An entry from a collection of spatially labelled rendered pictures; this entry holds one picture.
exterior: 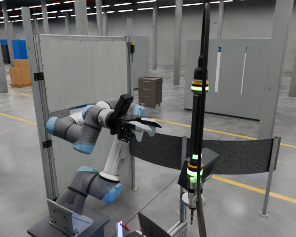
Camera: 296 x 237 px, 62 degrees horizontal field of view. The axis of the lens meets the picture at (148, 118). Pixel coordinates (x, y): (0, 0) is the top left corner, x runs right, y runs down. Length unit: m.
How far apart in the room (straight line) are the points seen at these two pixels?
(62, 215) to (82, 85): 1.51
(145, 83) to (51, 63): 5.53
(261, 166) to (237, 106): 4.13
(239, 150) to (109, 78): 1.60
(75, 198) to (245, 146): 1.95
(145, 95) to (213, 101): 2.09
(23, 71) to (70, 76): 10.55
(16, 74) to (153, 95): 7.27
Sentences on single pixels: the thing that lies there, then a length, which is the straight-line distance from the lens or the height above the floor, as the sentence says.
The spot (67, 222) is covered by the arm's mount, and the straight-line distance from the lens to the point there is 1.38.
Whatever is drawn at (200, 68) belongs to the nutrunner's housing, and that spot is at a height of 1.86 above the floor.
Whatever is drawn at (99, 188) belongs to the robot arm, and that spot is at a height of 1.21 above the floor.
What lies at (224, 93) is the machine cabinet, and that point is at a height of 0.64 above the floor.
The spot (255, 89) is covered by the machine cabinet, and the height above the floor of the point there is 0.83.
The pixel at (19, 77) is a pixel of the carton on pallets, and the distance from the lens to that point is 12.96.
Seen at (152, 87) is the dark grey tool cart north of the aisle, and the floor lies 0.64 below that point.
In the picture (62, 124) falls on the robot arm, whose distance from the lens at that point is 1.03.
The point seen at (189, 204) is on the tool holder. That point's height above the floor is 1.47.
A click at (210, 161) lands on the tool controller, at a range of 1.58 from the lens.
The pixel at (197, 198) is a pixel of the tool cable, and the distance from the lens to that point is 0.64.
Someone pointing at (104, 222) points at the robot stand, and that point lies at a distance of 1.46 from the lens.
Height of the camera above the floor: 1.92
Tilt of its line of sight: 17 degrees down
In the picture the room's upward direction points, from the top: straight up
